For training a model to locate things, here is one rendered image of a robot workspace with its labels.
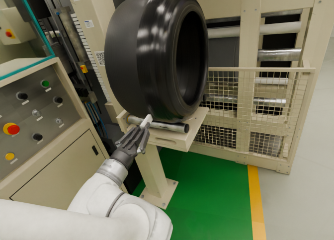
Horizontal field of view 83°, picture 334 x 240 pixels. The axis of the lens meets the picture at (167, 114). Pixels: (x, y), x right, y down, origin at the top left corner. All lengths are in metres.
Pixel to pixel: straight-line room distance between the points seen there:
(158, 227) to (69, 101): 0.86
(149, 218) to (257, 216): 1.22
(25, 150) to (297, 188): 1.82
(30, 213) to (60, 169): 0.82
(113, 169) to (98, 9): 0.67
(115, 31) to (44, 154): 0.69
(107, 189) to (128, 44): 0.46
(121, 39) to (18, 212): 0.55
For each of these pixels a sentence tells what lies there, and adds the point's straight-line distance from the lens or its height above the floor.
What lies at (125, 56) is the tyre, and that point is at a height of 1.29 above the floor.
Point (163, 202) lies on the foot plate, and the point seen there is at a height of 0.02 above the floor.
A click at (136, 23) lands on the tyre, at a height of 1.37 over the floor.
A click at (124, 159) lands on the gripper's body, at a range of 0.64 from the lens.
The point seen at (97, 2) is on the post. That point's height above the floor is 1.45.
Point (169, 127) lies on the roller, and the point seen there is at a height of 0.91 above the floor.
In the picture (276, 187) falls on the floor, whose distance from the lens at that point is 1.82.
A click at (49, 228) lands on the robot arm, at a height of 1.19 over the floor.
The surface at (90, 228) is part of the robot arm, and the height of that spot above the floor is 1.14.
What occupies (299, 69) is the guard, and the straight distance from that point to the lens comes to 1.17.
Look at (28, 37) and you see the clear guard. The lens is 1.07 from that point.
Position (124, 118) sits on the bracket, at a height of 0.93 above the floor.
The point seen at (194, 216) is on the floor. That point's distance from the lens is 1.63.
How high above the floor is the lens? 1.46
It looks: 34 degrees down
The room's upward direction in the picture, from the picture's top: 13 degrees counter-clockwise
